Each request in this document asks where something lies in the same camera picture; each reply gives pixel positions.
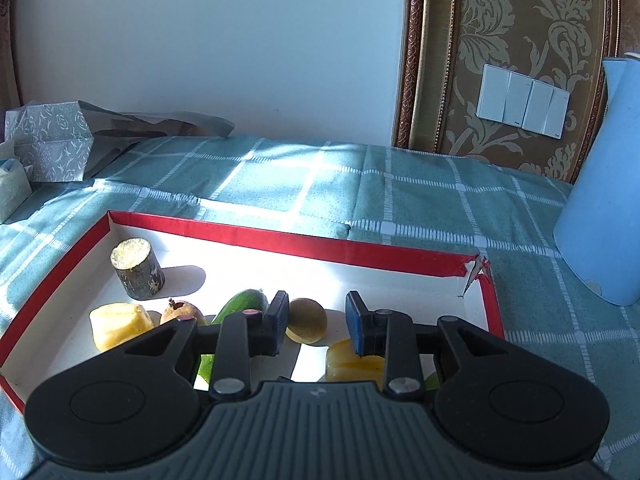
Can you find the grey patterned gift bag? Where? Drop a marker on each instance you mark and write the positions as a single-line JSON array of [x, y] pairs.
[[73, 141]]

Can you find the long green cucumber piece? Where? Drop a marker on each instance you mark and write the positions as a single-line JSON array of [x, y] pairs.
[[248, 299]]

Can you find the red shallow cardboard box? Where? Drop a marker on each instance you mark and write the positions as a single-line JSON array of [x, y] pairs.
[[207, 263]]

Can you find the white tissue pack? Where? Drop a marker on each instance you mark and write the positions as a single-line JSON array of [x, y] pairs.
[[14, 184]]

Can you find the teal checked tablecloth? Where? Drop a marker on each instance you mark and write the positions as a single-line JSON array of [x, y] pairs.
[[372, 194]]

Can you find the brown bark log piece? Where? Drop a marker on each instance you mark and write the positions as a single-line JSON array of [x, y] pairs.
[[137, 268]]

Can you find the white wall switch panel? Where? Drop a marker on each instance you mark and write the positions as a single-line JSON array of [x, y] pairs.
[[520, 101]]

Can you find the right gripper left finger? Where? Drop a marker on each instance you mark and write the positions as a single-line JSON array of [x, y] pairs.
[[239, 338]]

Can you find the ornate brown wall panel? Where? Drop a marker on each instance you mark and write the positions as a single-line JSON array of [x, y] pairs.
[[447, 44]]

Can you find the light blue electric kettle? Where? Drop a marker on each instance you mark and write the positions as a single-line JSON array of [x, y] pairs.
[[597, 233]]

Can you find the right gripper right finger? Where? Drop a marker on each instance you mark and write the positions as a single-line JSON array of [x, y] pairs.
[[390, 335]]

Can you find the short green cucumber piece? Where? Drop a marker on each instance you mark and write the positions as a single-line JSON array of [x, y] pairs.
[[431, 382]]

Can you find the small round yellow fruit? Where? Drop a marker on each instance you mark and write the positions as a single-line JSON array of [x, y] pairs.
[[182, 309]]

